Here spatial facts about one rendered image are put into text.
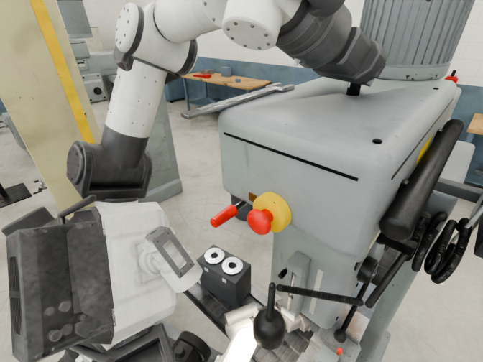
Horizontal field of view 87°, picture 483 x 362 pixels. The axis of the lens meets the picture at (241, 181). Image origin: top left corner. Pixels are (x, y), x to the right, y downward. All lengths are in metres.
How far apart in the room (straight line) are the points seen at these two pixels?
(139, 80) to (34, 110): 1.45
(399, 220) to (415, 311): 2.34
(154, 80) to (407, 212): 0.47
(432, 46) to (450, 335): 2.30
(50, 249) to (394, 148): 0.52
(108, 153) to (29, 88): 1.37
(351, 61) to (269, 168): 0.19
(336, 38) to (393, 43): 0.28
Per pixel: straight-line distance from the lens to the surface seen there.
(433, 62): 0.68
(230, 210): 0.47
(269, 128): 0.34
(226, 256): 1.21
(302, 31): 0.36
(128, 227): 0.58
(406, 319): 2.60
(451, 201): 0.96
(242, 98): 0.43
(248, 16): 0.31
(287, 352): 1.21
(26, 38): 1.92
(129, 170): 0.60
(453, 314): 2.83
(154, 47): 0.51
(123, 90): 0.55
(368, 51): 0.44
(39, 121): 1.97
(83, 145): 0.58
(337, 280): 0.62
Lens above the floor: 2.00
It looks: 33 degrees down
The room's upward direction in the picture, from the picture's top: 1 degrees counter-clockwise
